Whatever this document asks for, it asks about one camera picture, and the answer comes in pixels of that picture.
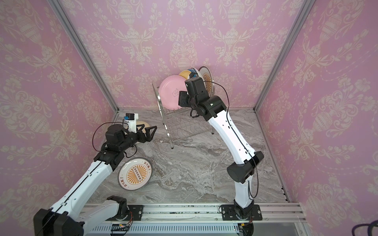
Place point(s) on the pink plate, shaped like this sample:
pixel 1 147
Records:
pixel 169 91

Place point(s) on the left aluminium corner post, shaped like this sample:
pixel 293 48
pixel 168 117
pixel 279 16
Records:
pixel 73 34

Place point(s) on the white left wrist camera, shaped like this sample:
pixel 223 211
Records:
pixel 131 120

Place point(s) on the small circuit board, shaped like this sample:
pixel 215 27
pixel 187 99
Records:
pixel 119 227

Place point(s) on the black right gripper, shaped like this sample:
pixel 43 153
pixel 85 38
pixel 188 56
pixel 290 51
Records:
pixel 183 99

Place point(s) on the yellow plate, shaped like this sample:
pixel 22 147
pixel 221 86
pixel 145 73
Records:
pixel 186 74

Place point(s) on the aluminium corner post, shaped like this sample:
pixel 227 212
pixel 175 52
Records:
pixel 73 34
pixel 290 39

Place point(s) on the orange sunburst plate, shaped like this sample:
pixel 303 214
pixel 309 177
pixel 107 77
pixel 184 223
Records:
pixel 208 80
pixel 135 174

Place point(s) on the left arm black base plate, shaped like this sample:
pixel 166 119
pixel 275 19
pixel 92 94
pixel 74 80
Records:
pixel 135 211

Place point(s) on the cream plate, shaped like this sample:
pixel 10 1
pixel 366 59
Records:
pixel 143 123

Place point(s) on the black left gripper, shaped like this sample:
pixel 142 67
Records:
pixel 147 136

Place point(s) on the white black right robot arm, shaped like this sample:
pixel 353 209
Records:
pixel 246 158

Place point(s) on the right aluminium corner post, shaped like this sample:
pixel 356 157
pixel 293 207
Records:
pixel 290 39

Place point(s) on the chrome two-tier dish rack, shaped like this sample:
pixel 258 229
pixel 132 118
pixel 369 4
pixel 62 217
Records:
pixel 178 124

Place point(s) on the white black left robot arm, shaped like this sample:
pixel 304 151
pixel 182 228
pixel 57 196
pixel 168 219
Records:
pixel 64 218

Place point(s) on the black white floral plate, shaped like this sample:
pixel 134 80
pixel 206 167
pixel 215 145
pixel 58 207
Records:
pixel 197 72

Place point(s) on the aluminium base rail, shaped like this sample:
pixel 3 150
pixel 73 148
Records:
pixel 278 219

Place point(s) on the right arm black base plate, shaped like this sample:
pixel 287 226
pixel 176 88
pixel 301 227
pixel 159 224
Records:
pixel 233 212

